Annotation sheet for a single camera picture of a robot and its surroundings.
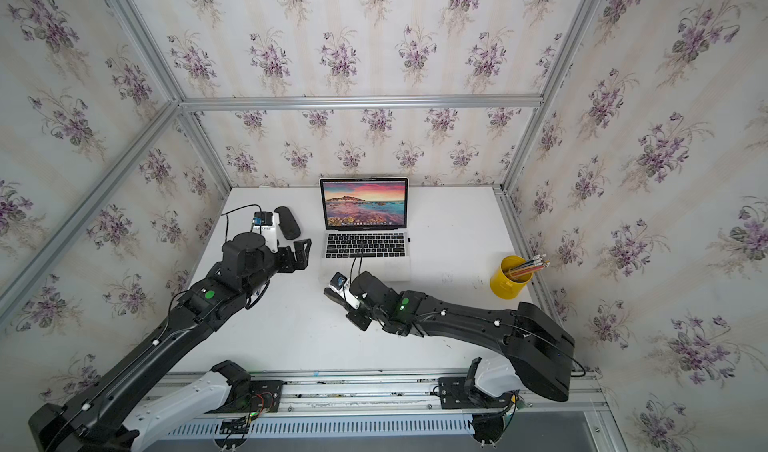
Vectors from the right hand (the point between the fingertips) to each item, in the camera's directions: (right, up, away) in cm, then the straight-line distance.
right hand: (351, 300), depth 79 cm
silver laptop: (+2, +18, +28) cm, 34 cm away
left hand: (-12, +16, -5) cm, 21 cm away
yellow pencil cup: (+44, +2, +5) cm, 45 cm away
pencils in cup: (+50, +10, 0) cm, 51 cm away
